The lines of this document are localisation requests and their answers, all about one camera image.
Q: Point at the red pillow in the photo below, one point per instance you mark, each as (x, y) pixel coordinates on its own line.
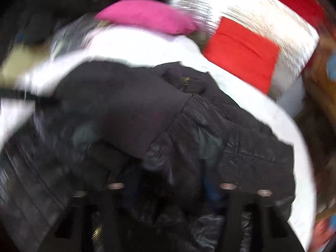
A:
(241, 52)

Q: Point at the pink pillow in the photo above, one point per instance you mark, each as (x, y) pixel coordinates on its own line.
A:
(149, 15)

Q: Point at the pile of black coats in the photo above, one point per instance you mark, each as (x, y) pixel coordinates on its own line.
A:
(52, 13)

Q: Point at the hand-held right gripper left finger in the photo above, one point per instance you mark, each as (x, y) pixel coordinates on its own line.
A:
(110, 204)

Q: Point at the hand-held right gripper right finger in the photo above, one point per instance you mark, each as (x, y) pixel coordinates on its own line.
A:
(236, 207)

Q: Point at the silver foil panel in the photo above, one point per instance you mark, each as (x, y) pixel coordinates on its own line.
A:
(262, 8)

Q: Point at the wooden side table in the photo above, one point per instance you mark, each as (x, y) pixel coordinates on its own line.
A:
(319, 89)

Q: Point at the black puffer jacket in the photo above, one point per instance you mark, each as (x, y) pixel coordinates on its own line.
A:
(147, 115)

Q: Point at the grey jeans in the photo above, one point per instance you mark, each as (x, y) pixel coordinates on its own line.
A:
(71, 34)

